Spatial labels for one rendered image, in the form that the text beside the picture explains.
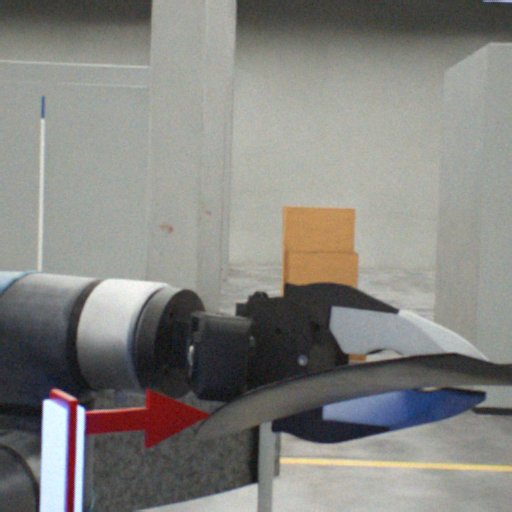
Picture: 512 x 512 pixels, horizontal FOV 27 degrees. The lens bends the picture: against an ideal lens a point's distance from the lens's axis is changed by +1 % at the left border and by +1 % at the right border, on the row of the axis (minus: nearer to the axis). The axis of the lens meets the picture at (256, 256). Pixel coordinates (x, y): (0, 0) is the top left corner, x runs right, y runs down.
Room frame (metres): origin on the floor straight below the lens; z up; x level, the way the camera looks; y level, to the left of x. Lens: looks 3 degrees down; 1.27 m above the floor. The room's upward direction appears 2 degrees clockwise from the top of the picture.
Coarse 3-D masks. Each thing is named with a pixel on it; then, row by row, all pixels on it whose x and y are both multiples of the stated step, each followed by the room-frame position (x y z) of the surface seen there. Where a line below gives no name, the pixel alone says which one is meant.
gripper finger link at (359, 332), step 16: (336, 320) 0.62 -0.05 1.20; (352, 320) 0.61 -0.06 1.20; (368, 320) 0.61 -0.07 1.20; (384, 320) 0.61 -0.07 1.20; (400, 320) 0.60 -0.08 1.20; (416, 320) 0.60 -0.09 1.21; (336, 336) 0.62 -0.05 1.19; (352, 336) 0.61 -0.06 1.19; (368, 336) 0.61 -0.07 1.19; (384, 336) 0.61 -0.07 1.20; (400, 336) 0.60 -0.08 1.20; (416, 336) 0.60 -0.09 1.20; (432, 336) 0.59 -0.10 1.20; (448, 336) 0.60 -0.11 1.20; (352, 352) 0.61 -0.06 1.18; (368, 352) 0.61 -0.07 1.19; (400, 352) 0.60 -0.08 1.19; (416, 352) 0.60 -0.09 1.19; (432, 352) 0.59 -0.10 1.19; (448, 352) 0.59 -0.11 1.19; (464, 352) 0.59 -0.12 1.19
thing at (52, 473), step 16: (48, 416) 0.42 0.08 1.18; (64, 416) 0.40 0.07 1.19; (48, 432) 0.42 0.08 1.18; (64, 432) 0.40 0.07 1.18; (48, 448) 0.41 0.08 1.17; (64, 448) 0.41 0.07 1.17; (48, 464) 0.41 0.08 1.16; (64, 464) 0.41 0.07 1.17; (48, 480) 0.41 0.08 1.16; (48, 496) 0.41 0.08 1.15
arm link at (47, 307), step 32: (0, 288) 0.72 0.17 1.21; (32, 288) 0.71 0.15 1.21; (64, 288) 0.70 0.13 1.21; (0, 320) 0.71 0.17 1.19; (32, 320) 0.70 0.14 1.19; (64, 320) 0.69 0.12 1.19; (0, 352) 0.70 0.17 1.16; (32, 352) 0.70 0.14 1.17; (64, 352) 0.68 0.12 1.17; (0, 384) 0.70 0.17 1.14; (32, 384) 0.70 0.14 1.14; (64, 384) 0.70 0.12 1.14
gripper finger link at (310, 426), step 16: (288, 416) 0.62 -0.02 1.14; (304, 416) 0.62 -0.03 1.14; (320, 416) 0.62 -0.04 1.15; (288, 432) 0.62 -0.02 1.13; (304, 432) 0.62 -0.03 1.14; (320, 432) 0.61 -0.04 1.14; (336, 432) 0.61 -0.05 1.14; (352, 432) 0.61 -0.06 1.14; (368, 432) 0.60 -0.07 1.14; (384, 432) 0.60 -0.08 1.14
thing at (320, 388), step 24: (384, 360) 0.40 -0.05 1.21; (408, 360) 0.39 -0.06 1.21; (432, 360) 0.39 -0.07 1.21; (456, 360) 0.39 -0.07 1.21; (480, 360) 0.39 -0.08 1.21; (288, 384) 0.44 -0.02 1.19; (312, 384) 0.44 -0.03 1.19; (336, 384) 0.45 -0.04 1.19; (360, 384) 0.45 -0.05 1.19; (384, 384) 0.45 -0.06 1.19; (408, 384) 0.46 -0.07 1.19; (432, 384) 0.46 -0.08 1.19; (456, 384) 0.45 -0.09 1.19; (480, 384) 0.45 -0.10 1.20; (504, 384) 0.44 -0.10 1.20; (240, 408) 0.50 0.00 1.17; (264, 408) 0.51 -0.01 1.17; (288, 408) 0.54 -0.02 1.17; (312, 408) 0.57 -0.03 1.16; (216, 432) 0.56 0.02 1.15
